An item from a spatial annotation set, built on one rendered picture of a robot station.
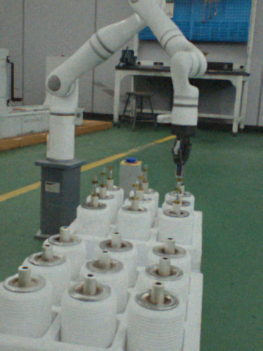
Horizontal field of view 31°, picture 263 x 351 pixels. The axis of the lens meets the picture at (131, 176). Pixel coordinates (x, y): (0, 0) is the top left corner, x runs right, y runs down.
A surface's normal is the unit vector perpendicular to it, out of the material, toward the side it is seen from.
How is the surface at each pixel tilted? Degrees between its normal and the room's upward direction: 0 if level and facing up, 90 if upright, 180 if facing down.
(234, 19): 90
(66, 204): 90
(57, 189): 89
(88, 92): 90
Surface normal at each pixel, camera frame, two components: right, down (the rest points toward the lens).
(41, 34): -0.34, 0.17
